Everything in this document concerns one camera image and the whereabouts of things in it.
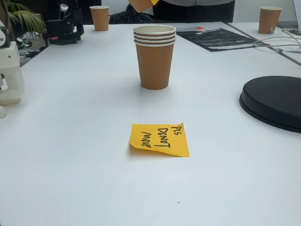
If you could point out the green plant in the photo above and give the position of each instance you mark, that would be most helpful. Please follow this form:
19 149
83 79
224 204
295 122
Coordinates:
28 18

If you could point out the silver laptop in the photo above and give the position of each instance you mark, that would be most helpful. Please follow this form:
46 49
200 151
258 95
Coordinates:
288 24

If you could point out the brown paper cup with logo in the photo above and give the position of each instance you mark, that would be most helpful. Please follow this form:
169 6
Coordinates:
268 21

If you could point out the brown stacked paper cup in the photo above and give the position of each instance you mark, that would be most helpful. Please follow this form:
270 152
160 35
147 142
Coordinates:
154 41
152 28
154 37
154 68

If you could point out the black round disc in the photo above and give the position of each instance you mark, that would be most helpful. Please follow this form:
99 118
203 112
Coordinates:
272 99

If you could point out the black printed brochure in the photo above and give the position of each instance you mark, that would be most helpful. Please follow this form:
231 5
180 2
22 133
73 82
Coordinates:
218 38

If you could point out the person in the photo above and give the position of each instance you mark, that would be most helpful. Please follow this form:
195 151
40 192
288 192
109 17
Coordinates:
192 11

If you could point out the black bag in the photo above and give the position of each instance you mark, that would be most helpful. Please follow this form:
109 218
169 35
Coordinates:
131 17

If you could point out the brown paper cup with note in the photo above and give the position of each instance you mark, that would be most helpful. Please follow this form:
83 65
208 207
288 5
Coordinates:
141 5

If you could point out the plain brown paper cup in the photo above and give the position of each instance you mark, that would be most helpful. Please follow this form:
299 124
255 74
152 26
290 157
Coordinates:
101 20

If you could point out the yellow handwritten sticky note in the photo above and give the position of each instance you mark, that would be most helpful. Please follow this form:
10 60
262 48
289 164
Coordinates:
155 139

